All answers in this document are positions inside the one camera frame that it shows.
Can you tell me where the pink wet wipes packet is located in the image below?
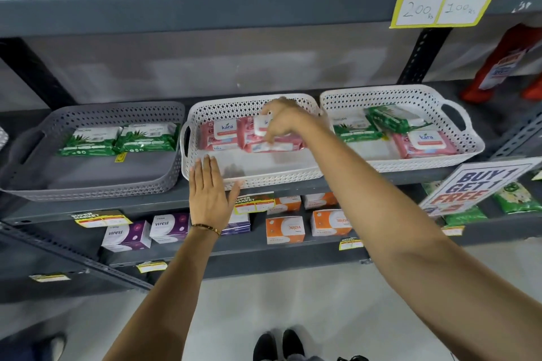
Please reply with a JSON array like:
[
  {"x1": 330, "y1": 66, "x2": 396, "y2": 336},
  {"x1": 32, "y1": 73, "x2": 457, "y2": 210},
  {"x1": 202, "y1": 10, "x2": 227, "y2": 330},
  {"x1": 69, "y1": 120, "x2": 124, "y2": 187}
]
[
  {"x1": 391, "y1": 130, "x2": 459, "y2": 159},
  {"x1": 244, "y1": 135, "x2": 305, "y2": 153},
  {"x1": 236, "y1": 115, "x2": 272, "y2": 148},
  {"x1": 198, "y1": 119, "x2": 241, "y2": 151}
]

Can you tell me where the green food packet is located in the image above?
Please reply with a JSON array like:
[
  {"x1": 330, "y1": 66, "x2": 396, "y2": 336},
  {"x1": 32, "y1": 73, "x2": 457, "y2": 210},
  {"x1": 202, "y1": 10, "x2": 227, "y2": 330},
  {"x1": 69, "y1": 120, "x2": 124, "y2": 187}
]
[
  {"x1": 492, "y1": 181, "x2": 542, "y2": 214},
  {"x1": 422, "y1": 181, "x2": 488, "y2": 227}
]

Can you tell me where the green wet wipes packet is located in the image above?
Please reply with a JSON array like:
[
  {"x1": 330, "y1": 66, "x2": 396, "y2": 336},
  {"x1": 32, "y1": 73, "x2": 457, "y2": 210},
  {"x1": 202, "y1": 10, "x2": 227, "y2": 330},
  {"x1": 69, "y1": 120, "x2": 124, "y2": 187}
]
[
  {"x1": 114, "y1": 121, "x2": 181, "y2": 153},
  {"x1": 332, "y1": 115, "x2": 384, "y2": 142},
  {"x1": 58, "y1": 126, "x2": 124, "y2": 157},
  {"x1": 366, "y1": 104, "x2": 433, "y2": 134}
]

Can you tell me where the person's left forearm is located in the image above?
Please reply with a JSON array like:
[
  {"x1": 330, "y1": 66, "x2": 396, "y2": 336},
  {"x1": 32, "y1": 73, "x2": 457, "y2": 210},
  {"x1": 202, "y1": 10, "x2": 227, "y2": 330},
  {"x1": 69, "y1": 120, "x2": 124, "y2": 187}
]
[{"x1": 103, "y1": 224, "x2": 222, "y2": 361}]

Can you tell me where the purple and white box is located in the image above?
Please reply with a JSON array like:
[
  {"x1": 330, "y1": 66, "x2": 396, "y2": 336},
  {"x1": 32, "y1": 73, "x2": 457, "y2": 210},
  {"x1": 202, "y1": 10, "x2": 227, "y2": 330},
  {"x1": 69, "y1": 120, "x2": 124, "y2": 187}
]
[
  {"x1": 221, "y1": 212, "x2": 252, "y2": 236},
  {"x1": 101, "y1": 221, "x2": 152, "y2": 253},
  {"x1": 149, "y1": 212, "x2": 191, "y2": 244}
]

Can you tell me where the person's black shoe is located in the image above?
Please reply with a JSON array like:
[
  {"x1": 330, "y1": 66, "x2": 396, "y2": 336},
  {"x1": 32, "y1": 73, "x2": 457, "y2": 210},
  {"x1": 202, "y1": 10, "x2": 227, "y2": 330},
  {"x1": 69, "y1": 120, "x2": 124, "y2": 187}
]
[
  {"x1": 253, "y1": 331, "x2": 278, "y2": 361},
  {"x1": 281, "y1": 328, "x2": 306, "y2": 361}
]

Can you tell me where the white perforated plastic basket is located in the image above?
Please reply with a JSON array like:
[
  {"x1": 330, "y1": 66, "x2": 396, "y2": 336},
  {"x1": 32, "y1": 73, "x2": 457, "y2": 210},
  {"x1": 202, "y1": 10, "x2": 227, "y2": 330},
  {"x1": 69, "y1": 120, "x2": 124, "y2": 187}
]
[
  {"x1": 319, "y1": 84, "x2": 486, "y2": 173},
  {"x1": 180, "y1": 93, "x2": 327, "y2": 190}
]

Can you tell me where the person's right hand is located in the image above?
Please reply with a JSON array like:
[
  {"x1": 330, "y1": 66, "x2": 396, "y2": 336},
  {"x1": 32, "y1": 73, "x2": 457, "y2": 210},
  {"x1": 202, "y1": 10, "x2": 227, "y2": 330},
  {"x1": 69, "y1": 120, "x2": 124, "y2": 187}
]
[{"x1": 259, "y1": 97, "x2": 332, "y2": 142}]

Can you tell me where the orange and white box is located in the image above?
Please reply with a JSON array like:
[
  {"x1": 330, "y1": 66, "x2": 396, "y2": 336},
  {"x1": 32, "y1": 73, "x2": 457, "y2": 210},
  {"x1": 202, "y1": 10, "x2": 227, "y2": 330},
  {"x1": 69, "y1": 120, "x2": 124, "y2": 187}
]
[
  {"x1": 267, "y1": 195, "x2": 302, "y2": 216},
  {"x1": 303, "y1": 192, "x2": 338, "y2": 210},
  {"x1": 310, "y1": 209, "x2": 353, "y2": 238},
  {"x1": 265, "y1": 215, "x2": 306, "y2": 245}
]

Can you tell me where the person's left hand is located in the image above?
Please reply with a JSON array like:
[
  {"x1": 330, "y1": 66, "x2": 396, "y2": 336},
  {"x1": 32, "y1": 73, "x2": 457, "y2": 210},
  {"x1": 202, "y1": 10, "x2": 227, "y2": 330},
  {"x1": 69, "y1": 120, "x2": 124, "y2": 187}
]
[{"x1": 188, "y1": 155, "x2": 242, "y2": 235}]

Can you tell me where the grey perforated plastic basket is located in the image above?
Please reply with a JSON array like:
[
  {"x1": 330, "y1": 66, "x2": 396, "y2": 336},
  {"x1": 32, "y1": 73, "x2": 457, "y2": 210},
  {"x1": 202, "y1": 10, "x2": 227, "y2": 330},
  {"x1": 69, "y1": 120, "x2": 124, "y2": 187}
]
[{"x1": 0, "y1": 101, "x2": 186, "y2": 202}]

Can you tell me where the red plastic bottle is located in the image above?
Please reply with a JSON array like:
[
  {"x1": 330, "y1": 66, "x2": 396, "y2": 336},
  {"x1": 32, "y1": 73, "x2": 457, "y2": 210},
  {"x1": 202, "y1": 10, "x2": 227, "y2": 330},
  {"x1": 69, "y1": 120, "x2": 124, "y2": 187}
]
[{"x1": 460, "y1": 23, "x2": 542, "y2": 104}]

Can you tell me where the person's black right shoe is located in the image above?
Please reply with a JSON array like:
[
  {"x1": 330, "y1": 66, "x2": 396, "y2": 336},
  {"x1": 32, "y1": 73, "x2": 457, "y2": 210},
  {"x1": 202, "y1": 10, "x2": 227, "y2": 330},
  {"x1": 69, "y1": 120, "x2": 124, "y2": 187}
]
[{"x1": 281, "y1": 328, "x2": 306, "y2": 361}]

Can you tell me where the person's black left shoe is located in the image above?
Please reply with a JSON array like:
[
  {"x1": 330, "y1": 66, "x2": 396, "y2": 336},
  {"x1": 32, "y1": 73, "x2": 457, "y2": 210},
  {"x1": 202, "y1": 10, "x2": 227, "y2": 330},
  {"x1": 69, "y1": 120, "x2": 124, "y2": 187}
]
[{"x1": 253, "y1": 331, "x2": 278, "y2": 361}]

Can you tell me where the gold bracelet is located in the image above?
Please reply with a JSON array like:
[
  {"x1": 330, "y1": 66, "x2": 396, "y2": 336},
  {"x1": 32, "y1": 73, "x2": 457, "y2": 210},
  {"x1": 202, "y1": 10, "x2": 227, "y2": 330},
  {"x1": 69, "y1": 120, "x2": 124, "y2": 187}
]
[{"x1": 191, "y1": 224, "x2": 222, "y2": 237}]

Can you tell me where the grey metal shelf rack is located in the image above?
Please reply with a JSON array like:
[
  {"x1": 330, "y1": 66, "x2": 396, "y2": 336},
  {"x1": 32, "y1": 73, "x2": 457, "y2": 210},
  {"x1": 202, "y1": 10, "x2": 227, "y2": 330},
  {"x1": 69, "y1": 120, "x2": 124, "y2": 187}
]
[{"x1": 0, "y1": 0, "x2": 542, "y2": 305}]

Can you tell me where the person's right forearm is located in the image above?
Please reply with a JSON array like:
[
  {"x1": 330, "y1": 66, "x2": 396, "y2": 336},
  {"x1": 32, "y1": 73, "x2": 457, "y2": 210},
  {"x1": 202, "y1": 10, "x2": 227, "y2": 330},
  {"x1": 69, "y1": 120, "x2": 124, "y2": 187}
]
[{"x1": 308, "y1": 117, "x2": 542, "y2": 361}]

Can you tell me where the white promotion sign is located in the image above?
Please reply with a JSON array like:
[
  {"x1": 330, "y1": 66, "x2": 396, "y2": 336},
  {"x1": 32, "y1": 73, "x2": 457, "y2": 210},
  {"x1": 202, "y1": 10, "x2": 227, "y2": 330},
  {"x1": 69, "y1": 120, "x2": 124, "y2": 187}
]
[{"x1": 419, "y1": 156, "x2": 542, "y2": 218}]

